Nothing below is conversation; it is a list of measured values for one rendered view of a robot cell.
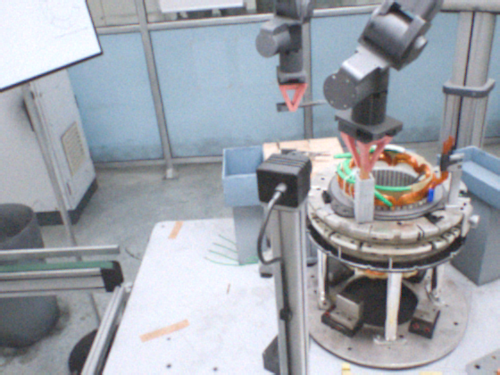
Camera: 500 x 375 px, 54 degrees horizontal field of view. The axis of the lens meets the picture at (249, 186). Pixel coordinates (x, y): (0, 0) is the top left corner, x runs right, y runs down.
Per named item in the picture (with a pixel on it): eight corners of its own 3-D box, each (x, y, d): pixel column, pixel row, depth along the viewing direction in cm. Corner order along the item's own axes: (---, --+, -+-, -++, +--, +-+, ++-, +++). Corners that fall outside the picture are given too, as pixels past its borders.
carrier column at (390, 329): (386, 345, 103) (391, 266, 93) (381, 336, 105) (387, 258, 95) (397, 343, 103) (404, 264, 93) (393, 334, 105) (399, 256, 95)
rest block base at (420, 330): (407, 331, 105) (408, 326, 105) (417, 308, 111) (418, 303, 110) (431, 339, 103) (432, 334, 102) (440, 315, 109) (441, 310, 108)
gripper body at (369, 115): (374, 145, 78) (378, 101, 74) (332, 123, 85) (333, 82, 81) (404, 133, 80) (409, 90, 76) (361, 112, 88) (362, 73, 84)
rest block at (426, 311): (412, 320, 106) (412, 312, 105) (419, 304, 110) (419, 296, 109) (432, 326, 104) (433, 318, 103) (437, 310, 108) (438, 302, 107)
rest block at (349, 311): (341, 307, 111) (341, 289, 108) (362, 318, 107) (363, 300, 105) (329, 318, 108) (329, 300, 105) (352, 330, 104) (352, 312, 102)
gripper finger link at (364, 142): (362, 182, 83) (365, 133, 78) (335, 166, 89) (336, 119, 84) (391, 170, 86) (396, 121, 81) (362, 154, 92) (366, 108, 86)
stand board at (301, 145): (268, 185, 118) (267, 176, 117) (263, 151, 134) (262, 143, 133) (351, 178, 117) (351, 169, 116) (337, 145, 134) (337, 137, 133)
